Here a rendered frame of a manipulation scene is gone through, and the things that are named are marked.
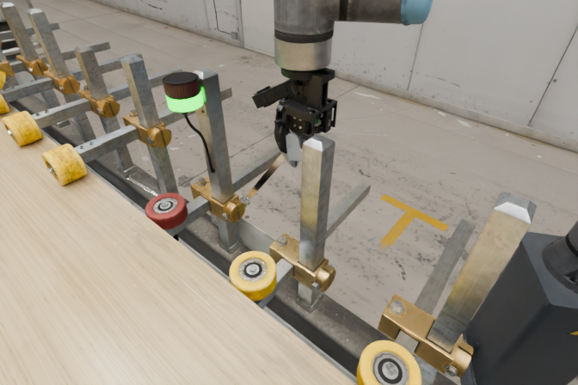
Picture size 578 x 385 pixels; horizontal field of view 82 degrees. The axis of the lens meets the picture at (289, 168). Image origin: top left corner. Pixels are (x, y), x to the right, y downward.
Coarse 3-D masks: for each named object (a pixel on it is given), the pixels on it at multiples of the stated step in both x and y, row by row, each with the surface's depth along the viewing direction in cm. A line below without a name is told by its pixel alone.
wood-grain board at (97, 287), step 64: (0, 128) 95; (0, 192) 73; (64, 192) 73; (0, 256) 59; (64, 256) 59; (128, 256) 59; (192, 256) 59; (0, 320) 50; (64, 320) 50; (128, 320) 50; (192, 320) 50; (256, 320) 50; (0, 384) 43; (64, 384) 43; (128, 384) 43; (192, 384) 43; (256, 384) 43; (320, 384) 43
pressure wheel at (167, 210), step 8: (152, 200) 70; (160, 200) 70; (168, 200) 70; (176, 200) 70; (184, 200) 70; (152, 208) 68; (160, 208) 68; (168, 208) 68; (176, 208) 68; (184, 208) 69; (152, 216) 66; (160, 216) 66; (168, 216) 66; (176, 216) 67; (184, 216) 69; (160, 224) 67; (168, 224) 67; (176, 224) 68; (176, 240) 75
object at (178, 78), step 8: (176, 72) 57; (184, 72) 57; (192, 72) 57; (168, 80) 54; (176, 80) 54; (184, 80) 54; (192, 80) 54; (192, 96) 55; (200, 112) 61; (192, 128) 61; (200, 136) 63; (208, 152) 66; (208, 160) 67
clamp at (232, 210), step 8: (208, 184) 80; (192, 192) 80; (200, 192) 77; (208, 192) 77; (208, 200) 76; (216, 200) 75; (232, 200) 75; (216, 208) 76; (224, 208) 74; (232, 208) 74; (240, 208) 76; (216, 216) 78; (224, 216) 74; (232, 216) 74; (240, 216) 77
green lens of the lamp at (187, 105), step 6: (198, 96) 56; (168, 102) 56; (174, 102) 55; (180, 102) 55; (186, 102) 55; (192, 102) 55; (198, 102) 56; (174, 108) 56; (180, 108) 55; (186, 108) 56; (192, 108) 56
